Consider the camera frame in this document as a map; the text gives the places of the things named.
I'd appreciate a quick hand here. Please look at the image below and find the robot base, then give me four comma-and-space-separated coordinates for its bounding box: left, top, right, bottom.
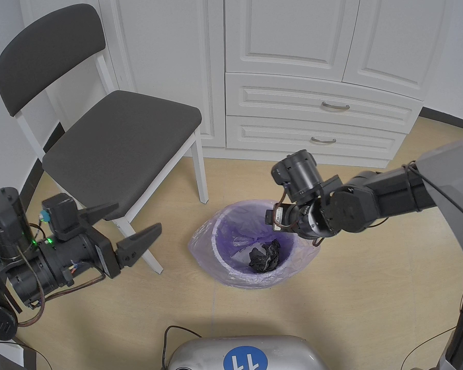
169, 335, 328, 370

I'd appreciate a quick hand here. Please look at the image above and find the black cable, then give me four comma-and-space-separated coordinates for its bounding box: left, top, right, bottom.
161, 325, 203, 367

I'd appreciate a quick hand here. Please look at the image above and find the grey and white chair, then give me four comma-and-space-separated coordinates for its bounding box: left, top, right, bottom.
0, 3, 210, 274

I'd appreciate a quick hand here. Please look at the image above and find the white trash bin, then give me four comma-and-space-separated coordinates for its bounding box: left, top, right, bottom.
210, 203, 298, 281

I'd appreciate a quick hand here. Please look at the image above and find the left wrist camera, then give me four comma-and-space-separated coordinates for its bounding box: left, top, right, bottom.
42, 193, 88, 242

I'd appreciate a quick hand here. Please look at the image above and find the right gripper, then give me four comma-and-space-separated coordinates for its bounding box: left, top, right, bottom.
265, 202, 322, 239

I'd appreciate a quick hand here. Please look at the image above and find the white wardrobe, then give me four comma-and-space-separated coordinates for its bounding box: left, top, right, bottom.
17, 0, 452, 169

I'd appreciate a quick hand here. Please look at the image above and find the black plastic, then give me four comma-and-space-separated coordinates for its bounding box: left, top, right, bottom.
248, 239, 282, 273

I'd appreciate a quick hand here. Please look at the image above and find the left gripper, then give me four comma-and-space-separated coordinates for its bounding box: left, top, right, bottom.
39, 203, 163, 289

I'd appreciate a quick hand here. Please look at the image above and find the purple plastic bag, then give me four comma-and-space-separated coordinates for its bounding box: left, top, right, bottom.
188, 200, 322, 290

